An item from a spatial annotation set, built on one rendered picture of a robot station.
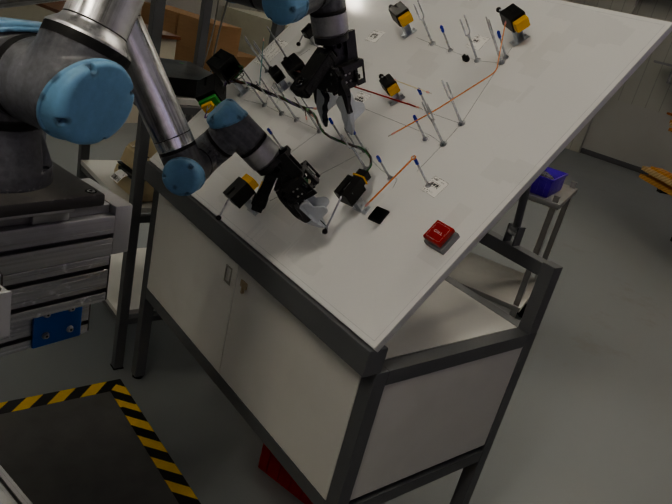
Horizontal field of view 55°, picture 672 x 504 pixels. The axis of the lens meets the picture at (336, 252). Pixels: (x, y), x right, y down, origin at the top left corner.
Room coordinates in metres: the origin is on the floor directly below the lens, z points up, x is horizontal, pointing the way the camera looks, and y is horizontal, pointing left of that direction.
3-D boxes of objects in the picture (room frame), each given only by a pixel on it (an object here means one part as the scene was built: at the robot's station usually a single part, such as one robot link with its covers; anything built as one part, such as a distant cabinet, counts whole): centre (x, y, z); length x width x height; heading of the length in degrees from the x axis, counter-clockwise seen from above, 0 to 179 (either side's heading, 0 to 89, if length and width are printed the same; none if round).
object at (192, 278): (1.83, 0.43, 0.60); 0.55 x 0.02 x 0.39; 43
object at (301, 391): (1.42, 0.06, 0.60); 0.55 x 0.03 x 0.39; 43
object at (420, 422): (1.83, 0.03, 0.60); 1.17 x 0.58 x 0.40; 43
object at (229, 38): (8.13, 2.24, 0.41); 1.39 x 0.99 x 0.82; 56
